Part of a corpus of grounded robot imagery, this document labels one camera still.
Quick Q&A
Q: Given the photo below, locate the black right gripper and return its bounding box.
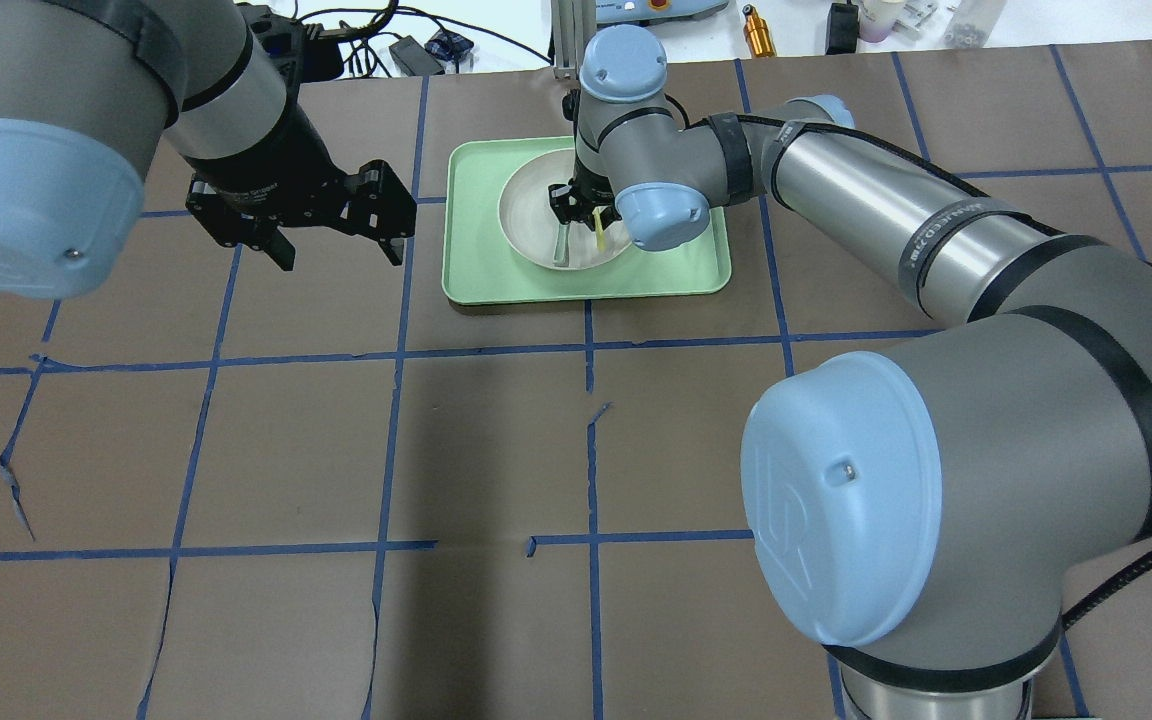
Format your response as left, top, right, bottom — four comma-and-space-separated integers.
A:
548, 90, 602, 229

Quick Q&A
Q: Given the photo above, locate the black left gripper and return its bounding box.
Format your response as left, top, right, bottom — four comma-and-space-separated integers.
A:
185, 151, 417, 272

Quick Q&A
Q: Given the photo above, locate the yellow plastic fork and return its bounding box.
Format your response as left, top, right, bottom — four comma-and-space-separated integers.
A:
593, 206, 611, 253

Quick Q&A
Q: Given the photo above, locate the white round plate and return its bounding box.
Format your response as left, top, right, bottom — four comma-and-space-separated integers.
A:
499, 149, 632, 272

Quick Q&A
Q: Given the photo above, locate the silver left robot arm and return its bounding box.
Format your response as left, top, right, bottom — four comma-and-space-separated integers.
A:
0, 1, 417, 300

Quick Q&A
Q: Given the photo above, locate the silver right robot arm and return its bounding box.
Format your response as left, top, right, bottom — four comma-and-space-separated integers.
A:
550, 26, 1152, 719

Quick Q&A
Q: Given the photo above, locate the pale teal plastic spoon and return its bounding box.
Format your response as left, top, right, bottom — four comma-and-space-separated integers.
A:
552, 223, 573, 268

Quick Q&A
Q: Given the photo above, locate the mint green plastic tray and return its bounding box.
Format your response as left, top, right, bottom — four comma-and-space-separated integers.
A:
442, 136, 732, 305

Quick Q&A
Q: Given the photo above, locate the black power adapter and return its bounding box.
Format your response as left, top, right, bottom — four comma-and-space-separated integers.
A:
388, 35, 445, 77

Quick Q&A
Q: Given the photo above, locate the gold metal cylinder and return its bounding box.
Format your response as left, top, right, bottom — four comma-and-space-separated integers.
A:
741, 3, 776, 58

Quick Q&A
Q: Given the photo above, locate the white plastic cup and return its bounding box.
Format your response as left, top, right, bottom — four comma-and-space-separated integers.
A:
855, 0, 908, 44

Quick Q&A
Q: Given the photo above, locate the aluminium frame post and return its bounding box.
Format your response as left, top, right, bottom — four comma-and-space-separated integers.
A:
550, 0, 596, 79

